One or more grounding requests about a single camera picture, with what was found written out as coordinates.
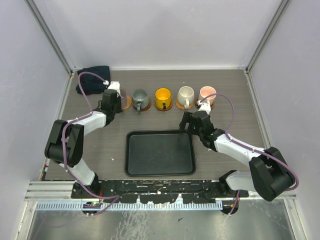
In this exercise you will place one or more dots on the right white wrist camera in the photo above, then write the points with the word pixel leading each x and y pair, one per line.
pixel 206 108

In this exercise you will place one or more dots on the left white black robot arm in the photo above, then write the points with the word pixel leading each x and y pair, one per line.
pixel 65 144

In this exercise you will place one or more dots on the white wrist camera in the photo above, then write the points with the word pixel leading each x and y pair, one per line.
pixel 206 108
pixel 113 85

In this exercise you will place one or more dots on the grey ceramic mug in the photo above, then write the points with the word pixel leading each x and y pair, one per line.
pixel 140 99

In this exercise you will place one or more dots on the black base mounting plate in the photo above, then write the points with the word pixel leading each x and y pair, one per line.
pixel 165 191

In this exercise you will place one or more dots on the cream ceramic mug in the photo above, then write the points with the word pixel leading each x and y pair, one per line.
pixel 185 96

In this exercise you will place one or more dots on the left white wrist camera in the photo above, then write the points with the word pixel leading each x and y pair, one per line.
pixel 113 85

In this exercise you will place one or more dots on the white slotted cable duct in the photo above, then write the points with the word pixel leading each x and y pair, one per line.
pixel 83 205

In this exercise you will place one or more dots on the lilac ceramic mug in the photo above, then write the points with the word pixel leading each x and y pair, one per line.
pixel 123 95

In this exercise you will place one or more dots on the pink ceramic mug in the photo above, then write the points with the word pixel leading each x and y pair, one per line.
pixel 206 91

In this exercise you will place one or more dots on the black serving tray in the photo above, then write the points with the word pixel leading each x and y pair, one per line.
pixel 159 153

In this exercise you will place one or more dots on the yellow ceramic mug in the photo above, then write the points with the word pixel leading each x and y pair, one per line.
pixel 163 97

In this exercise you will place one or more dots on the brown wooden saucer coaster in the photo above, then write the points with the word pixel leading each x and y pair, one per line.
pixel 199 103
pixel 162 109
pixel 143 109

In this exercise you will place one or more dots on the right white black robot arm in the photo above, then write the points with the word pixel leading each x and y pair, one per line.
pixel 269 174

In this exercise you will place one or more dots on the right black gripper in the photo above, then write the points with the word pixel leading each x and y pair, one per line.
pixel 187 118

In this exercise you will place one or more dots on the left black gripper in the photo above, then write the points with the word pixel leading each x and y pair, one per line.
pixel 118 109

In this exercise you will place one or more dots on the dark blue folded cloth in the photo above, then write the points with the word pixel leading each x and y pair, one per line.
pixel 92 84

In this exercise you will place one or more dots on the aluminium frame rail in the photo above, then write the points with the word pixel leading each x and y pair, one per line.
pixel 62 190

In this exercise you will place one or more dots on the woven rattan coaster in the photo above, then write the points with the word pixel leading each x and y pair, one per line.
pixel 180 106
pixel 128 102

